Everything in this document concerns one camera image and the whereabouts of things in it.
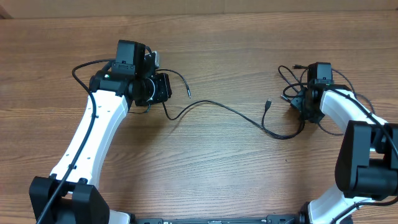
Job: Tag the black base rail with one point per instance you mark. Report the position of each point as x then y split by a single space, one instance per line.
270 219

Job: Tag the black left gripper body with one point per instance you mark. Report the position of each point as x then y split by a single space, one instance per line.
161 88

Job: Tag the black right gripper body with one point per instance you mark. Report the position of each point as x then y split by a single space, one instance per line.
308 109

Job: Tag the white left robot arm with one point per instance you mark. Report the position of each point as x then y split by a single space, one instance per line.
70 193

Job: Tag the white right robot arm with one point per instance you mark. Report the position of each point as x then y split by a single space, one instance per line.
366 167

